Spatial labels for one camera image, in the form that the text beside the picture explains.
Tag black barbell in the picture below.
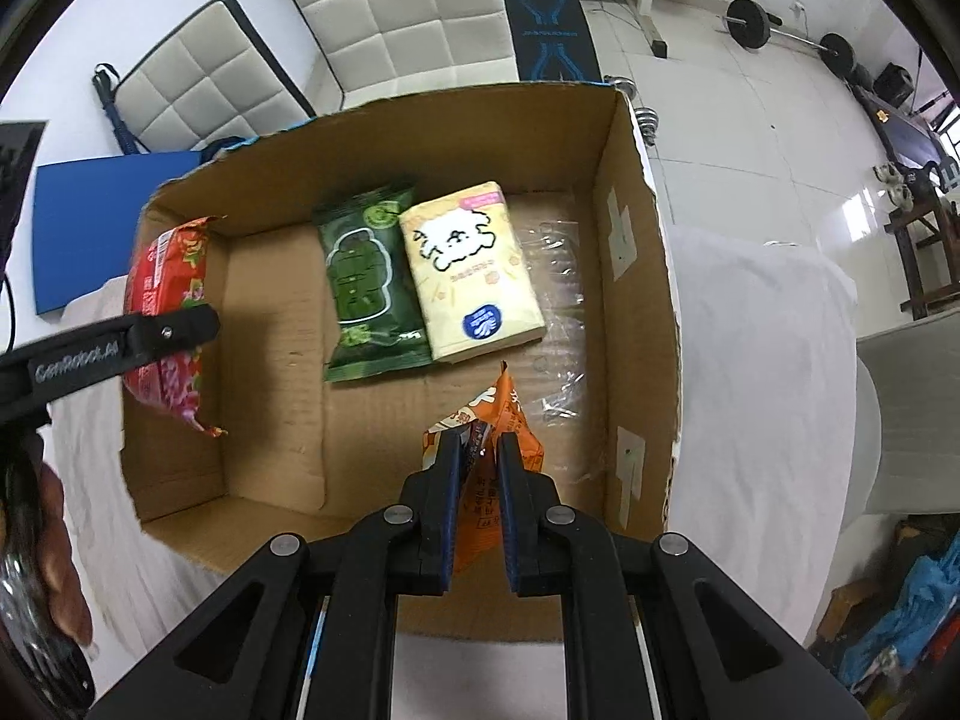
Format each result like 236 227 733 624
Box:
724 0 857 81

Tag small brown carton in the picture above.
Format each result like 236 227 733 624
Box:
814 580 876 647

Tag white padded chair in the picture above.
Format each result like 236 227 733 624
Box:
274 0 524 115
94 0 317 160

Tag small dumbbell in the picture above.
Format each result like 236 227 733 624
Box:
604 75 662 149

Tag white bed sheet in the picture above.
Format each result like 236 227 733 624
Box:
43 225 861 720

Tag pair of shoes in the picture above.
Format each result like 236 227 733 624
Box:
872 161 914 209

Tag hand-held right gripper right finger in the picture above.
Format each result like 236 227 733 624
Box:
495 431 871 720

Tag person's left hand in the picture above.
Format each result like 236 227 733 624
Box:
39 456 95 647

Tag wooden stand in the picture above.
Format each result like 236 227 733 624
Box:
881 195 960 325

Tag black blue weight bench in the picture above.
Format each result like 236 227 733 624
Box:
499 0 605 88

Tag blue mat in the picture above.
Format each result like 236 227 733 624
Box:
34 150 226 320

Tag yellow tissue pack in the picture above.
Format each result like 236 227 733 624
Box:
397 180 548 366

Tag black cable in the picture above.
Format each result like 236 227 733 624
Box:
0 268 21 355

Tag black exercise machine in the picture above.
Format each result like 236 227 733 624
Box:
850 62 947 167

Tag orange snack packet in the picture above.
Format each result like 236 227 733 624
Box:
421 361 547 577

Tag blue plastic bag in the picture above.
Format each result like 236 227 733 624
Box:
835 546 960 692

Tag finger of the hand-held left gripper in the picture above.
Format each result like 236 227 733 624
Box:
0 304 222 428

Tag cardboard box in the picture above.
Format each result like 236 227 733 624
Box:
120 81 685 644

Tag green wet wipes packet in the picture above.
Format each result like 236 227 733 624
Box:
311 181 434 386

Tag red snack packet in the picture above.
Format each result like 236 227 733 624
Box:
122 216 230 438

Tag clear plastic wrap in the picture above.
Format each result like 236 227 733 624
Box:
516 216 602 482

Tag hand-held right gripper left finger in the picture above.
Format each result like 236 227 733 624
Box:
86 429 462 720

